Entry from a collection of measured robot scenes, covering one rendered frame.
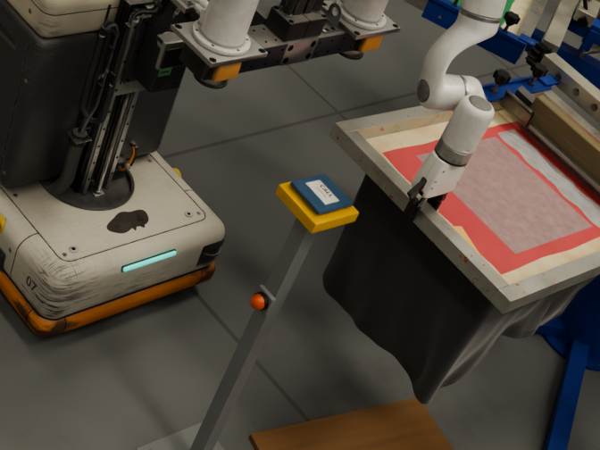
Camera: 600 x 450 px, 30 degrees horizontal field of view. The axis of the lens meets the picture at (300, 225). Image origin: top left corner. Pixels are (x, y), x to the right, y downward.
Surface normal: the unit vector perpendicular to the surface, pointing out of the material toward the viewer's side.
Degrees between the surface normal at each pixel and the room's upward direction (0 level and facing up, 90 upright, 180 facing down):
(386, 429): 0
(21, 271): 90
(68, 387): 0
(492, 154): 0
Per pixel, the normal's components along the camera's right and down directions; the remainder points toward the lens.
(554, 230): 0.33, -0.73
